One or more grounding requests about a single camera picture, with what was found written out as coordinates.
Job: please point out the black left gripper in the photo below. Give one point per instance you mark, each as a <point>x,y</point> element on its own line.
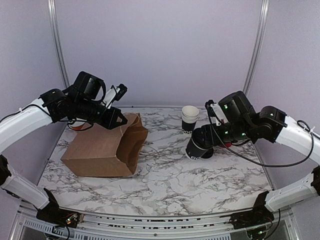
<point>109,122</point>

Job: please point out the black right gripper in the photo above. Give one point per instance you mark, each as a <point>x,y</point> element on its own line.
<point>209,134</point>

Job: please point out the single black paper cup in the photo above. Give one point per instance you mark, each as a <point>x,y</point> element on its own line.
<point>195,148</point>

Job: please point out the brown paper bag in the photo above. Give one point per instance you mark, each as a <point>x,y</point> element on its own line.
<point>103,153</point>

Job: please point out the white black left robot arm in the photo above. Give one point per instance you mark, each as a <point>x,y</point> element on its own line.
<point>88,101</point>

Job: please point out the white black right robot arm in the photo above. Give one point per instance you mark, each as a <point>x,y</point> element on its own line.
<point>234,119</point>

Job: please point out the red ribbed plastic cup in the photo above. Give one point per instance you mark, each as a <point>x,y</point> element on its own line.
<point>226,145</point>

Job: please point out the stack of black paper cups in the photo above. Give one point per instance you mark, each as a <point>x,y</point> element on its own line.
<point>189,116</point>

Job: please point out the orange white ceramic bowl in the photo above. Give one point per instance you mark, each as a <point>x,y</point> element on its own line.
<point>77,126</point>

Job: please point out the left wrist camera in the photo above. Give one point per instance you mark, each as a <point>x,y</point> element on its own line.
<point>114,94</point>

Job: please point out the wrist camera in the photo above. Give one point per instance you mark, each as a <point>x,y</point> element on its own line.
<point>114,94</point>
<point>216,112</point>

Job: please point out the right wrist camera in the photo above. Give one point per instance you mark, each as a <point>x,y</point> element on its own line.
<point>216,112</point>

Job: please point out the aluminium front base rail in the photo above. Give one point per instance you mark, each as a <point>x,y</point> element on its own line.
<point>232,225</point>

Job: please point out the left aluminium frame post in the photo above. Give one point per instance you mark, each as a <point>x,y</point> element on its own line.
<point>57,41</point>

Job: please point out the aluminium frame post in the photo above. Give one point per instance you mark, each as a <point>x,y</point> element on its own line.
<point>57,41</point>
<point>257,46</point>

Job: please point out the right aluminium frame post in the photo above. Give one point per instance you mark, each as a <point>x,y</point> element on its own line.
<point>257,46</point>

